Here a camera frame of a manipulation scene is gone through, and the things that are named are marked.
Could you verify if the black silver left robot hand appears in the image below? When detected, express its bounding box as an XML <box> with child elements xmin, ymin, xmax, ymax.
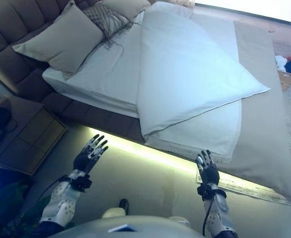
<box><xmin>72</xmin><ymin>134</ymin><xmax>109</xmax><ymax>176</ymax></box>

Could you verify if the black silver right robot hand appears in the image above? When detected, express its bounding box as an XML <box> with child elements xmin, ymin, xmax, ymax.
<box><xmin>196</xmin><ymin>149</ymin><xmax>220</xmax><ymax>185</ymax></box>

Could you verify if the white duvet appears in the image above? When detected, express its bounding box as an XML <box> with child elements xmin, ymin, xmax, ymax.
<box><xmin>136</xmin><ymin>1</ymin><xmax>272</xmax><ymax>136</ymax></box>

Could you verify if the beige bed runner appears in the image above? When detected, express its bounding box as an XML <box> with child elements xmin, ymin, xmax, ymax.
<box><xmin>219</xmin><ymin>21</ymin><xmax>291</xmax><ymax>202</ymax></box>

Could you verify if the wooden nightstand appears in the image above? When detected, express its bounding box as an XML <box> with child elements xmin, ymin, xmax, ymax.
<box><xmin>0</xmin><ymin>95</ymin><xmax>67</xmax><ymax>177</ymax></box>

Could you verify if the silver right robot leg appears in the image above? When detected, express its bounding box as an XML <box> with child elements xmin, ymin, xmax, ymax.
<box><xmin>169</xmin><ymin>215</ymin><xmax>191</xmax><ymax>227</ymax></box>

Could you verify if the silver robot leg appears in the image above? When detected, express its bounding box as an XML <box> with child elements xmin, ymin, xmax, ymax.
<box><xmin>101</xmin><ymin>198</ymin><xmax>130</xmax><ymax>221</ymax></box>
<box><xmin>169</xmin><ymin>215</ymin><xmax>191</xmax><ymax>227</ymax></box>

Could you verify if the silver left robot leg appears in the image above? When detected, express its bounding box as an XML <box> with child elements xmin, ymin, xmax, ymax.
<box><xmin>101</xmin><ymin>198</ymin><xmax>130</xmax><ymax>221</ymax></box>

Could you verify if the green potted plant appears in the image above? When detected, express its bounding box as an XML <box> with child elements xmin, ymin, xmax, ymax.
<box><xmin>0</xmin><ymin>180</ymin><xmax>52</xmax><ymax>238</ymax></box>

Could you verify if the grey robot torso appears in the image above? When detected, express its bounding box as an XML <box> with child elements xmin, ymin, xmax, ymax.
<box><xmin>53</xmin><ymin>214</ymin><xmax>206</xmax><ymax>238</ymax></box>

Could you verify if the white mattress sheet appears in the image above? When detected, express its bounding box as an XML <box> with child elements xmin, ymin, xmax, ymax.
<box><xmin>42</xmin><ymin>24</ymin><xmax>146</xmax><ymax>119</ymax></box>

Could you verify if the brown cardboard box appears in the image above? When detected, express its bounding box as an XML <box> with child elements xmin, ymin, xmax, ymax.
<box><xmin>278</xmin><ymin>71</ymin><xmax>291</xmax><ymax>90</ymax></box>

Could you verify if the patterned fringed throw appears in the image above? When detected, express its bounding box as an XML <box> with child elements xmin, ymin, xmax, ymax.
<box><xmin>12</xmin><ymin>2</ymin><xmax>104</xmax><ymax>74</ymax></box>

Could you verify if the white garment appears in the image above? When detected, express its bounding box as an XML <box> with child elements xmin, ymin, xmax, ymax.
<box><xmin>275</xmin><ymin>55</ymin><xmax>289</xmax><ymax>73</ymax></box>

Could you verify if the brown tufted headboard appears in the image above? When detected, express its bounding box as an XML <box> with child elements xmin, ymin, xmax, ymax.
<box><xmin>0</xmin><ymin>0</ymin><xmax>101</xmax><ymax>100</ymax></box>

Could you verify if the large beige pillow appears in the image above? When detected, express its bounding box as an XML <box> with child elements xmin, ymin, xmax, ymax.
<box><xmin>99</xmin><ymin>0</ymin><xmax>152</xmax><ymax>21</ymax></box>

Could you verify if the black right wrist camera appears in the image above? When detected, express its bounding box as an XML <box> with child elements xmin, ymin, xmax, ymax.
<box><xmin>197</xmin><ymin>184</ymin><xmax>214</xmax><ymax>200</ymax></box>

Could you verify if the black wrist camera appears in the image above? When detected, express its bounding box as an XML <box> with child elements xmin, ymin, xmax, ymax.
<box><xmin>197</xmin><ymin>184</ymin><xmax>214</xmax><ymax>200</ymax></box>
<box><xmin>67</xmin><ymin>174</ymin><xmax>93</xmax><ymax>193</ymax></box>

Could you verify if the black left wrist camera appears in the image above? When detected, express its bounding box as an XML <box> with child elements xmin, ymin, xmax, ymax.
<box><xmin>67</xmin><ymin>174</ymin><xmax>93</xmax><ymax>193</ymax></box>

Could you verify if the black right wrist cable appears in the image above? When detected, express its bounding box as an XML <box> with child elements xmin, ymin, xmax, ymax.
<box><xmin>201</xmin><ymin>197</ymin><xmax>213</xmax><ymax>237</ymax></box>

